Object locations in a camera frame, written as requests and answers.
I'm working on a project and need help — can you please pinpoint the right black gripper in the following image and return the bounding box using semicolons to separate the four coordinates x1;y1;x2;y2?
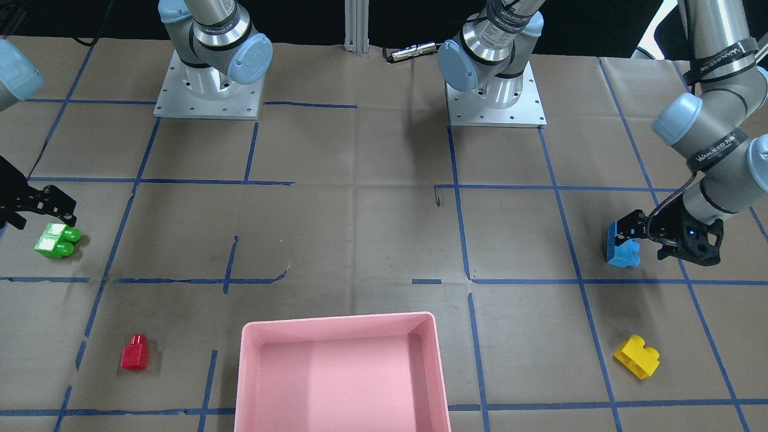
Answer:
1;157;77;230

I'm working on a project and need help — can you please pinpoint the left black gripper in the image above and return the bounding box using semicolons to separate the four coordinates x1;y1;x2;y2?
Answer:
613;199;724;267

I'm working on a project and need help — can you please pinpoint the blue three-stud block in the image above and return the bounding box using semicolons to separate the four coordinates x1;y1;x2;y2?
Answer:
606;221;641;268

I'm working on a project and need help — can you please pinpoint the green two-stud block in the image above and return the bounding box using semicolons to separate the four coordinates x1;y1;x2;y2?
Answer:
35;223;82;258

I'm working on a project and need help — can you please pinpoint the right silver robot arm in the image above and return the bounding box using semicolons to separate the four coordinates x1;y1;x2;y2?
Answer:
1;1;274;230

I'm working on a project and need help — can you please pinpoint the pink plastic box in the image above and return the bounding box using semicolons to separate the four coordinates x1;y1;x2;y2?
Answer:
234;311;452;431

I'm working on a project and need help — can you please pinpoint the yellow two-stud block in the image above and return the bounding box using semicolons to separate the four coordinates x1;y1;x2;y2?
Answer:
613;334;660;380

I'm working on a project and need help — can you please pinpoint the red small block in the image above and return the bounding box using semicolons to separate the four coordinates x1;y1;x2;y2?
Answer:
120;334;150;371

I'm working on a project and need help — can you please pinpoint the brown paper table cover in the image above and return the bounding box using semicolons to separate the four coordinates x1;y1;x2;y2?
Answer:
1;37;767;431

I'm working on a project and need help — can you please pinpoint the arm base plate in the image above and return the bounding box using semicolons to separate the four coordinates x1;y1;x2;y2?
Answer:
154;52;265;121
445;63;548;128

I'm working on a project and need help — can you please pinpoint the metal cable connector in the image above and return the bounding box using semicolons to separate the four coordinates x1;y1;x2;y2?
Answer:
382;41;441;65

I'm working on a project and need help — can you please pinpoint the aluminium frame post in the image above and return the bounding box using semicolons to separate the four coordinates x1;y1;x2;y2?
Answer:
343;0;370;57

